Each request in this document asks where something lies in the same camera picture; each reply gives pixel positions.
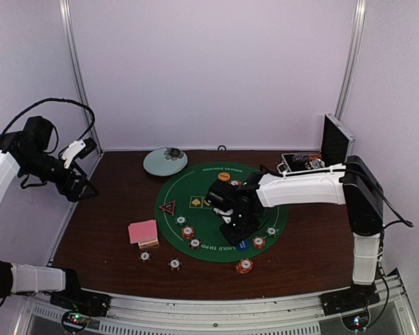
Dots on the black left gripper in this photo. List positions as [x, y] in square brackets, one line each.
[72, 194]

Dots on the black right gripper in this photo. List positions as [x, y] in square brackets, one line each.
[235, 238]

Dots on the blue small blind button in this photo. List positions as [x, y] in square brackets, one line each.
[243, 245]

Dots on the red chips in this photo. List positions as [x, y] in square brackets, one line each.
[258, 242]
[188, 232]

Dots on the red poker chip stack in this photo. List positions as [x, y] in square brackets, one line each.
[244, 266]

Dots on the green chips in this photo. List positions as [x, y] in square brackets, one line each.
[272, 232]
[181, 220]

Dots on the brown chips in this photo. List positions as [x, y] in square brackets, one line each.
[195, 244]

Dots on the small red chip stack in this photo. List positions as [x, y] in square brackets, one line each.
[235, 182]

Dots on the orange big blind button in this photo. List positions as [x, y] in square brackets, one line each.
[224, 176]

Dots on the brown poker chip stack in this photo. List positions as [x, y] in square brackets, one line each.
[175, 264]

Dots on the black triangular dealer button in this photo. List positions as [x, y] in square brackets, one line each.
[169, 207]

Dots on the red-backed playing card deck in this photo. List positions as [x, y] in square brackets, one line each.
[142, 232]

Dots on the single brown chip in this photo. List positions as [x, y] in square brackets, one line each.
[145, 256]

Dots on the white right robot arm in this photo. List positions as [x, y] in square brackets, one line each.
[350, 185]

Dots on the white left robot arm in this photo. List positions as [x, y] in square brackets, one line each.
[23, 154]

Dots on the round green poker mat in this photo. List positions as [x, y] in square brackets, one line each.
[188, 189]

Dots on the playing card box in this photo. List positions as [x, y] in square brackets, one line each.
[148, 244]

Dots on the light blue flower plate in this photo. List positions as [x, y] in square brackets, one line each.
[165, 161]

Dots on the aluminium poker case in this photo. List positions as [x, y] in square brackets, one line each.
[336, 144]

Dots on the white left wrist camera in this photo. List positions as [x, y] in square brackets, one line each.
[77, 149]

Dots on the left aluminium frame post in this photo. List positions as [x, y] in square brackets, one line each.
[67, 23]

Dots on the aluminium frame post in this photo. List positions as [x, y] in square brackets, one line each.
[352, 56]
[67, 23]

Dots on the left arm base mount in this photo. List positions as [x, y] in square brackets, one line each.
[74, 298]

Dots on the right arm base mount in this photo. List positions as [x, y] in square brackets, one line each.
[349, 299]

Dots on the aluminium front rail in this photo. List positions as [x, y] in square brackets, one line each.
[297, 314]

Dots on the right aluminium frame post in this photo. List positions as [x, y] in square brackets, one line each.
[352, 56]

